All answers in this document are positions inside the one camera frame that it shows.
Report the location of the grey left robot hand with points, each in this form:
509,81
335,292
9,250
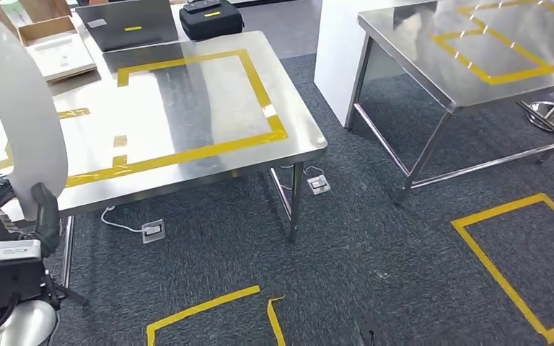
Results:
50,224

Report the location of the white curved shell part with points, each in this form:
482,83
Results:
23,95

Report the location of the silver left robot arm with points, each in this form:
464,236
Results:
23,324

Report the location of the yellow tape rectangle on workbench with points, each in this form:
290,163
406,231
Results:
520,76
186,155

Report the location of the stainless steel workbench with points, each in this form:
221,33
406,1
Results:
219,95
415,62

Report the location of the black robot body part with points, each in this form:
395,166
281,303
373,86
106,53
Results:
368,332

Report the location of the small yellow tape piece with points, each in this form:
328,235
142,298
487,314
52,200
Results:
120,141
120,160

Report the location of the silver floor socket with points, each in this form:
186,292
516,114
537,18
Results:
153,231
319,185

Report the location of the short yellow tape strip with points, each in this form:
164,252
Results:
74,113

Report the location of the torn yellow floor tape square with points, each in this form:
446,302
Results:
200,308

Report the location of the open cardboard box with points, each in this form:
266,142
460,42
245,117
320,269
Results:
62,52

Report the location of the grey laptop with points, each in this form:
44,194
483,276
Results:
129,24

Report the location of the brown cardboard piece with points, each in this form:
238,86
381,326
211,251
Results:
43,8

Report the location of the black zip case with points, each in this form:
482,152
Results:
210,24

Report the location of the flat black device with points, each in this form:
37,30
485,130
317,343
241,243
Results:
202,5

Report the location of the white cabinet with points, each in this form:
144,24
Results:
339,57

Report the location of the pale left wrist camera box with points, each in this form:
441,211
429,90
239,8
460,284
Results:
14,267

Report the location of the chrome post with round base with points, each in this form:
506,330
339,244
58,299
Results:
547,117

